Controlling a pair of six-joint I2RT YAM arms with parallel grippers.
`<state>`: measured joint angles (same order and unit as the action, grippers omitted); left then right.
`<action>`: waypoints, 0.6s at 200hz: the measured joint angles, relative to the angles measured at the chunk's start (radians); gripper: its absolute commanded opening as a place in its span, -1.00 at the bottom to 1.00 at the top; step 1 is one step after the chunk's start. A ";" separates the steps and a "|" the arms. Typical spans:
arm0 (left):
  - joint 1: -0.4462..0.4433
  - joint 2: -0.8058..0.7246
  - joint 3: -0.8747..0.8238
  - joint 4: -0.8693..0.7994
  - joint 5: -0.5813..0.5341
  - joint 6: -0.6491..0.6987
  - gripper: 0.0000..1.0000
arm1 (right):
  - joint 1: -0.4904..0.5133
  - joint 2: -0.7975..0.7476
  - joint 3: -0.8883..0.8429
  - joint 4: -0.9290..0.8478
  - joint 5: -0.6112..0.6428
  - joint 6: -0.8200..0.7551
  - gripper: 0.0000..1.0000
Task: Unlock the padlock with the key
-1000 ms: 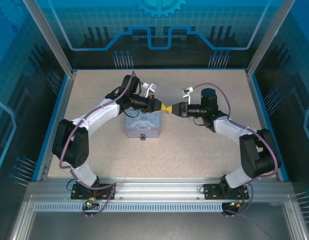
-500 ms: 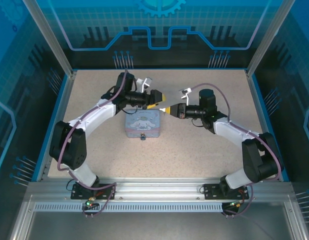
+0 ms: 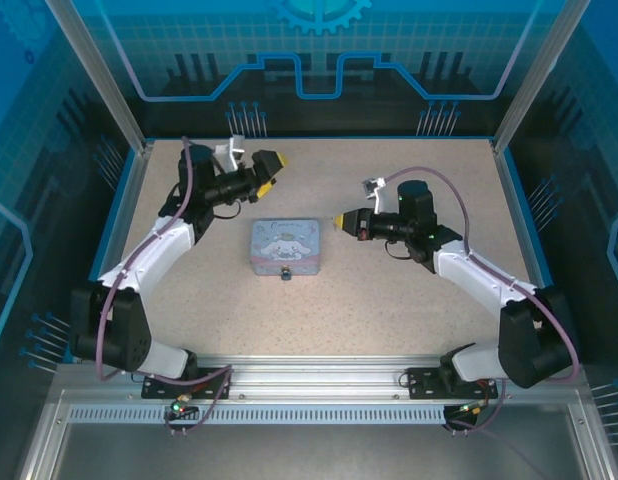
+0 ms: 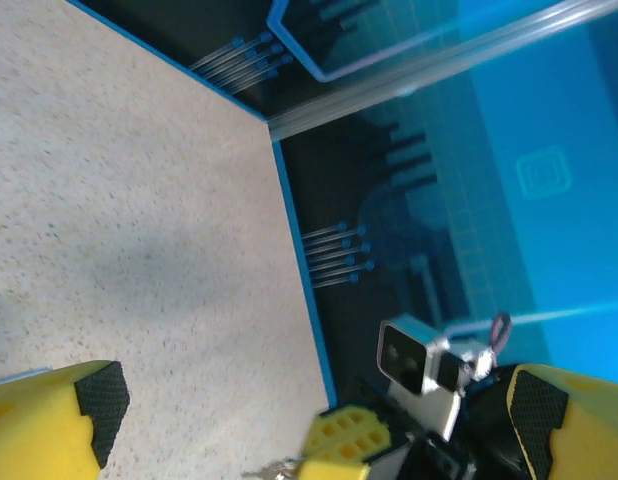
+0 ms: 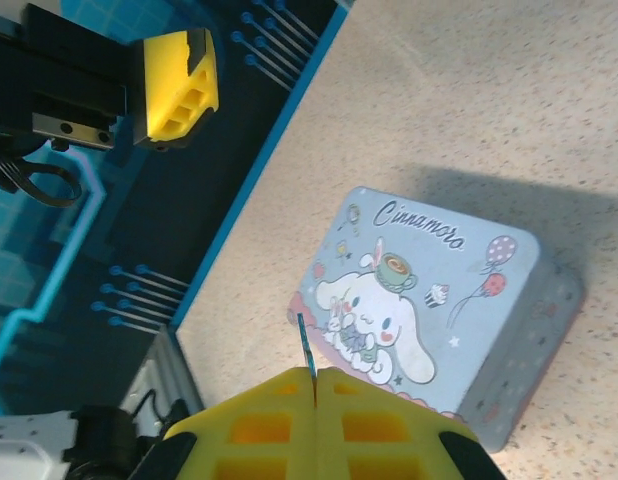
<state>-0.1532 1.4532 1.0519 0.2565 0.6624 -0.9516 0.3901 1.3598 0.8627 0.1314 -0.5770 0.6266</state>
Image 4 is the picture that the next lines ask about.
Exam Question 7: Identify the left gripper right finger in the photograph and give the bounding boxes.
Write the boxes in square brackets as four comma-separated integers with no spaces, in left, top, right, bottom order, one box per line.
[506,363,618,480]

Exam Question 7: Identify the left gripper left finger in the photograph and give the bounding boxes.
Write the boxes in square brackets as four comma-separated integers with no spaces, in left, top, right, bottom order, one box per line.
[0,359,131,480]

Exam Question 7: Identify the small metal keys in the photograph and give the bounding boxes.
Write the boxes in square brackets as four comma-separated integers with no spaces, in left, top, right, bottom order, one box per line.
[241,457,310,480]

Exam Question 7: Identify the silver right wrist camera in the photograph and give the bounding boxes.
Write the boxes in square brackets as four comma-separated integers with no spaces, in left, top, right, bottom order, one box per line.
[377,313,495,444]

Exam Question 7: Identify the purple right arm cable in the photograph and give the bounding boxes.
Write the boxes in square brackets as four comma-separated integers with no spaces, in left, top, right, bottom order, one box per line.
[488,312,514,362]

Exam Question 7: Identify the aluminium frame post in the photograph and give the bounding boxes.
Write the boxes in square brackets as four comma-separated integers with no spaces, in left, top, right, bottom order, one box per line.
[266,0,618,144]

